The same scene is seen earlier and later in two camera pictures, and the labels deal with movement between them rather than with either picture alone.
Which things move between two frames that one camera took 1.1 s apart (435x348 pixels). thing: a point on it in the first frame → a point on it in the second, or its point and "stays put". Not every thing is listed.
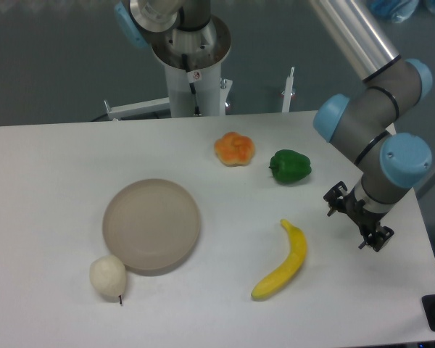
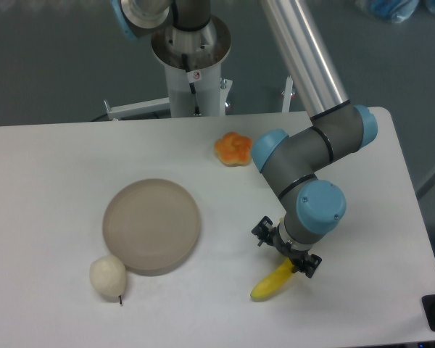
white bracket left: [115, 114] stays put
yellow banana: [295, 262] stays put
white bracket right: [288, 93] stays put
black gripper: [366, 220] → [307, 263]
